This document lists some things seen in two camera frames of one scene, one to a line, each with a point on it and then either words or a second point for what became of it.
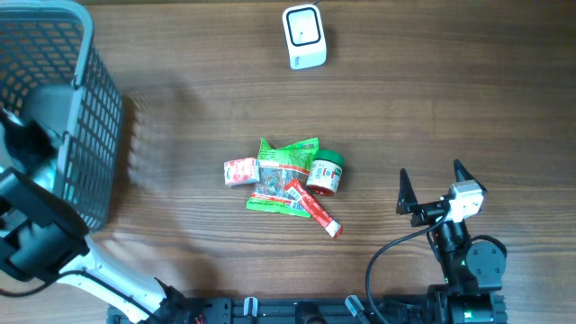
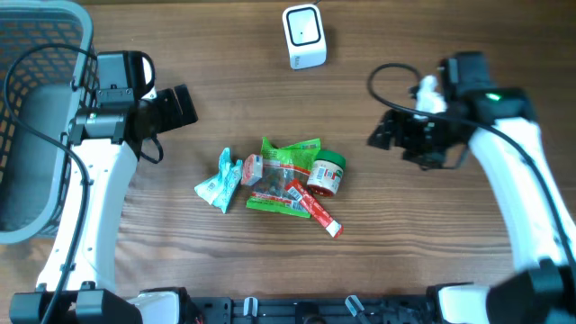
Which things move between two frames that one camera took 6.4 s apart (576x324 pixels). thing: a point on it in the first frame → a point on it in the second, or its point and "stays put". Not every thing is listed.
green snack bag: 278,169 stays put
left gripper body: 30,148 → 165,112
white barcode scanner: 305,37 stays put
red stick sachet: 314,208 stays put
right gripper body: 427,214 → 427,139
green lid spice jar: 326,171 stays put
